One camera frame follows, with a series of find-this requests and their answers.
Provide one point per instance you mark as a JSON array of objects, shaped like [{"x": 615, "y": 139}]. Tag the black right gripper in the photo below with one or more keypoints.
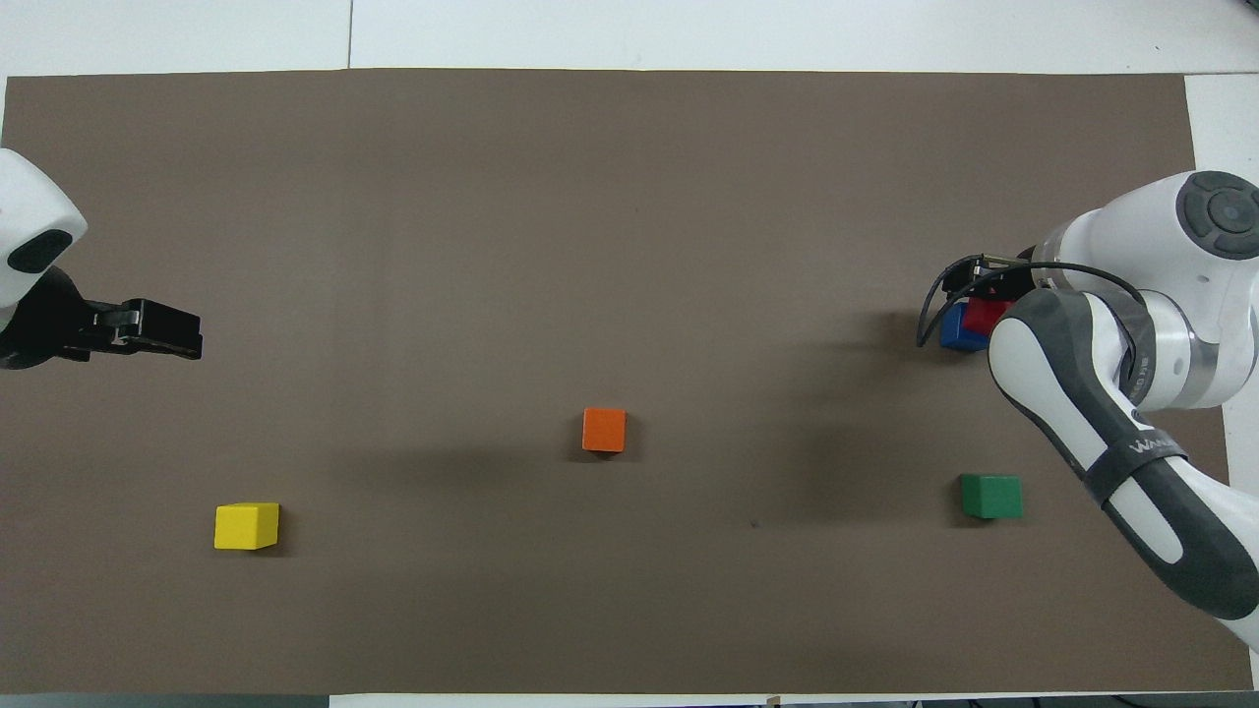
[{"x": 1005, "y": 277}]

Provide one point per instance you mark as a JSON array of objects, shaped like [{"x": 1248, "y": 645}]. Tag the yellow wooden block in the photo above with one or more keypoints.
[{"x": 246, "y": 526}]

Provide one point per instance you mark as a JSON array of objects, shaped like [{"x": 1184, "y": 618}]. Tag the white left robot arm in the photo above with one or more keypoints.
[{"x": 29, "y": 211}]

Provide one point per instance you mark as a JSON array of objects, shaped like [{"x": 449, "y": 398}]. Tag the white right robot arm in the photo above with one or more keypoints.
[{"x": 1102, "y": 393}]

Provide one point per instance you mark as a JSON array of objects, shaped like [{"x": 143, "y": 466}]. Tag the green wooden block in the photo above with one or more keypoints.
[{"x": 991, "y": 496}]

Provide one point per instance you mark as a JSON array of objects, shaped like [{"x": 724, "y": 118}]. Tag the brown table mat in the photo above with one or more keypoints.
[{"x": 629, "y": 246}]

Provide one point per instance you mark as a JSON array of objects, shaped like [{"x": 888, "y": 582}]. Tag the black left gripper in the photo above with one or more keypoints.
[{"x": 44, "y": 324}]

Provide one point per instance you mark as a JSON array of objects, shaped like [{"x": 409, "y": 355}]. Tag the red wooden block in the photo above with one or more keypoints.
[{"x": 984, "y": 315}]

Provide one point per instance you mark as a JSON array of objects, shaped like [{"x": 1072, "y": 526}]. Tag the blue wooden block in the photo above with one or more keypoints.
[{"x": 956, "y": 332}]

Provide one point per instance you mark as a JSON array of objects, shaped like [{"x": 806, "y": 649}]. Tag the orange wooden block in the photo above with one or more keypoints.
[{"x": 604, "y": 430}]

